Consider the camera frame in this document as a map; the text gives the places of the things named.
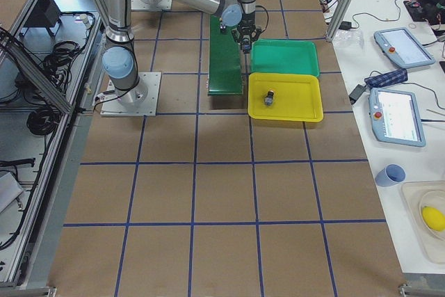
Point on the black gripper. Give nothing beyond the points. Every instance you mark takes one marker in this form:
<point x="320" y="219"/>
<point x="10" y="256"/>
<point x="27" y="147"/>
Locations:
<point x="249" y="28"/>

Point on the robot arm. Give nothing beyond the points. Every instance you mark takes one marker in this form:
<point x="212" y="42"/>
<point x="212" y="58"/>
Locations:
<point x="119" y="59"/>

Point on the green plastic tray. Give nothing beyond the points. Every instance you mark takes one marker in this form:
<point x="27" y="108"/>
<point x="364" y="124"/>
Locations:
<point x="284" y="57"/>

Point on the green conveyor belt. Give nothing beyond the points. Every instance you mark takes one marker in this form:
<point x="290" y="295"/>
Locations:
<point x="225" y="76"/>

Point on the yellow plastic tray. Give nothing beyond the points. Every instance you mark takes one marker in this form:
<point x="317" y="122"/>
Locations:
<point x="297" y="97"/>

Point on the black power adapter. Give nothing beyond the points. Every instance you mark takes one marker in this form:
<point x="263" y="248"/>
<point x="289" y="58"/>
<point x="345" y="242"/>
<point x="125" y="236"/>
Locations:
<point x="356" y="93"/>

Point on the teach pendant far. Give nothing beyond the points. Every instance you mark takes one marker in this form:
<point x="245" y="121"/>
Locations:
<point x="402" y="48"/>

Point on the teach pendant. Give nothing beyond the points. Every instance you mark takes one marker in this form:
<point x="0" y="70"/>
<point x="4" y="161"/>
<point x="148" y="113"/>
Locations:
<point x="395" y="117"/>
<point x="402" y="48"/>

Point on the blue plaid pouch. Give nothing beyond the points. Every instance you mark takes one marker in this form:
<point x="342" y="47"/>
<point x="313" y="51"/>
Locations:
<point x="387" y="79"/>

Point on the teach pendant near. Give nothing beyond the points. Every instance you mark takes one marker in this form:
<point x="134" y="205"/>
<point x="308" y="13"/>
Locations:
<point x="395" y="117"/>

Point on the blue plastic cup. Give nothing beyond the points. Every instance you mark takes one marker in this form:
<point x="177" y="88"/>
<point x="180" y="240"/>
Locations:
<point x="391" y="175"/>

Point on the beige tray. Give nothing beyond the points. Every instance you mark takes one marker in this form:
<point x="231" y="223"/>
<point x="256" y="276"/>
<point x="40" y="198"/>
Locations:
<point x="417" y="196"/>

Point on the yellow lemon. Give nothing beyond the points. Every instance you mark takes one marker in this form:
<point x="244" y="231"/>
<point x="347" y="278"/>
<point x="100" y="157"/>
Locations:
<point x="433" y="218"/>

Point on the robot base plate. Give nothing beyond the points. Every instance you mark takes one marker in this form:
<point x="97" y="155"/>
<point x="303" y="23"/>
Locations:
<point x="151" y="5"/>
<point x="140" y="101"/>

